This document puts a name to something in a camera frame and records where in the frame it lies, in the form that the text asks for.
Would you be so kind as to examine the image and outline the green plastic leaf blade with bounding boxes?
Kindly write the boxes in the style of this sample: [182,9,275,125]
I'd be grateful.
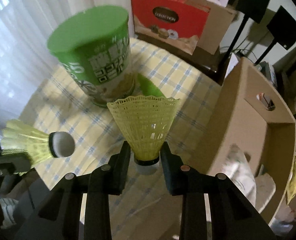
[137,74,164,97]

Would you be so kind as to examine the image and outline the green snack canister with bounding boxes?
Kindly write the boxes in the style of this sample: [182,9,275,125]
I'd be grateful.
[47,5,135,107]

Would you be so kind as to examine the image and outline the yellow blue plaid tablecloth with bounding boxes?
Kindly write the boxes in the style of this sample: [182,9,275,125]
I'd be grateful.
[18,37,223,240]

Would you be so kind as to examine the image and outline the cardboard storage box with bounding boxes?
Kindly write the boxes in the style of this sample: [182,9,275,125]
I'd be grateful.
[188,57,296,224]

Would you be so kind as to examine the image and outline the brown sofa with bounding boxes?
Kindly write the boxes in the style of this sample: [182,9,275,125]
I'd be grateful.
[273,47,296,112]

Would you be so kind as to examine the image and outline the red collection gift bag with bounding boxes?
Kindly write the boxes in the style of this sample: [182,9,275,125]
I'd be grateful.
[131,0,211,55]

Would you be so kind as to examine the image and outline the large brown cardboard box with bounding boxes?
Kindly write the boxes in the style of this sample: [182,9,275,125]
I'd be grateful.
[184,0,237,55]

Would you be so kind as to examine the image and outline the right black speaker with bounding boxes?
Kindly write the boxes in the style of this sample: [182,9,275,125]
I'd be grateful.
[267,6,296,50]

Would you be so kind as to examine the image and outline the black speaker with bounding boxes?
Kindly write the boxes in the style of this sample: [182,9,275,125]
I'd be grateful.
[236,0,270,23]
[267,6,296,50]

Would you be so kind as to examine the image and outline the left black speaker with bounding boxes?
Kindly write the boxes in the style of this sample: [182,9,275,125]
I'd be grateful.
[236,0,270,23]

